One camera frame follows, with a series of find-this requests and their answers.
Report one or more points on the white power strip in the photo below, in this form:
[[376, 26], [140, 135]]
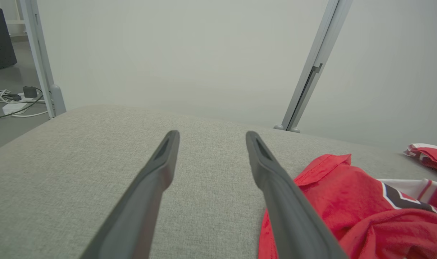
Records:
[[13, 108]]

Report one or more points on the black power adapter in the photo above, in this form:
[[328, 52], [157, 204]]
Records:
[[30, 92], [13, 97]]

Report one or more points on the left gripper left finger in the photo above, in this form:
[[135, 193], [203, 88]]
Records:
[[139, 208]]

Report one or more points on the folded red white garment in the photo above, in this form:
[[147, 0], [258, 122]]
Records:
[[434, 158]]

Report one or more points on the grey metal frame post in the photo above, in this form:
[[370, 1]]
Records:
[[42, 64], [322, 46]]

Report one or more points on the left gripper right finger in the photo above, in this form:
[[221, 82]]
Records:
[[290, 216]]

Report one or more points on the red white sports jersey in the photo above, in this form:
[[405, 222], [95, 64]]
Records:
[[365, 223]]

